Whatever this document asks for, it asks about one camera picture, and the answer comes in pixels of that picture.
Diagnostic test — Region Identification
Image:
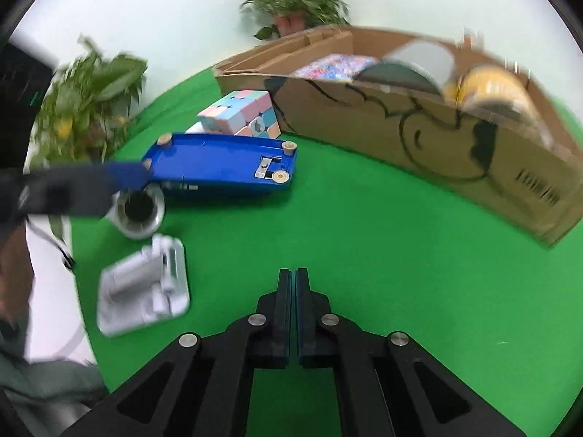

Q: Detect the leafy green plant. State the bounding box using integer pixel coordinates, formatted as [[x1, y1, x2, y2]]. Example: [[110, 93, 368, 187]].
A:
[[30, 36, 149, 169]]

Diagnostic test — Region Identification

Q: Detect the yellow round jar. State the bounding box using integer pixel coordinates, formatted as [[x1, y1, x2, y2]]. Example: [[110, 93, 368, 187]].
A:
[[444, 63, 540, 126]]

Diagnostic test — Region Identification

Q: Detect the grey phone stand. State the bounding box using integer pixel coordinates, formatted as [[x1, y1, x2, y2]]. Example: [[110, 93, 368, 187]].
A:
[[97, 233, 191, 338]]

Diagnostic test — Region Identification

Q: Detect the thin white cable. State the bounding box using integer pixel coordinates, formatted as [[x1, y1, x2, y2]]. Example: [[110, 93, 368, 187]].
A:
[[25, 216, 77, 271]]

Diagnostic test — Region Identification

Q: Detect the pastel puzzle cube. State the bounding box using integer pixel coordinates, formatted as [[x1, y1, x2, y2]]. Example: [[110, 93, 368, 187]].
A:
[[197, 90, 282, 139]]

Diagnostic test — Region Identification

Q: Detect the potted plant in orange pot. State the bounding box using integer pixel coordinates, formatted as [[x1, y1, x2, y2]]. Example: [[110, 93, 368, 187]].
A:
[[236, 0, 351, 39]]

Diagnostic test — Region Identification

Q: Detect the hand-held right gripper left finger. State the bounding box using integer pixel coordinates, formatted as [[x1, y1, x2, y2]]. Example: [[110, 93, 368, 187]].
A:
[[59, 268, 293, 437]]

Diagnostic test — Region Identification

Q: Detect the brown cardboard box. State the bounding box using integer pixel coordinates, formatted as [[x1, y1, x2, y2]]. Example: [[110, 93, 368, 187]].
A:
[[213, 26, 583, 249]]

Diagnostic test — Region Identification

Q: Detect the person's left forearm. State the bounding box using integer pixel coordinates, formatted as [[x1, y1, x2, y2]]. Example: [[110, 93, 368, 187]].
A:
[[0, 223, 37, 328]]

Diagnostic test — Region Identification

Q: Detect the clear container with orange contents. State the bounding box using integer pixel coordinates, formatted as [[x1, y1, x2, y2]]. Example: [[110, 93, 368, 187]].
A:
[[462, 27, 487, 52]]

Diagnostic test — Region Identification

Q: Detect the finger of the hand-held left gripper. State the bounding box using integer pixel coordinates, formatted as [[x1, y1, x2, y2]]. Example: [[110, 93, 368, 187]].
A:
[[0, 161, 153, 226]]

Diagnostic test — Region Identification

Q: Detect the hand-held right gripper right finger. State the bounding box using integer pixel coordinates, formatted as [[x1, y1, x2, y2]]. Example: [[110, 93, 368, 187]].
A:
[[296, 268, 529, 437]]

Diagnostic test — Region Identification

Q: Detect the silver round tin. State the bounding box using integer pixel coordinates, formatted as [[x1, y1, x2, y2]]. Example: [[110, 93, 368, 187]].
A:
[[111, 186, 165, 240]]

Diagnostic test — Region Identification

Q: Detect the grey-green clothing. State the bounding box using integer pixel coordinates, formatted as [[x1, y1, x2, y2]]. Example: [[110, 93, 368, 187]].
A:
[[0, 319, 110, 420]]

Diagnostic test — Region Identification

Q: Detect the blue plastic device with feet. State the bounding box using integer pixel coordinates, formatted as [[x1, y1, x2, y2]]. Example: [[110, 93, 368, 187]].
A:
[[141, 133, 299, 197]]

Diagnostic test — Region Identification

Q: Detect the colourful board game box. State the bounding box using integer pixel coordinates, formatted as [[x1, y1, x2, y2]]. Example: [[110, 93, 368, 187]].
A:
[[291, 53, 381, 82]]

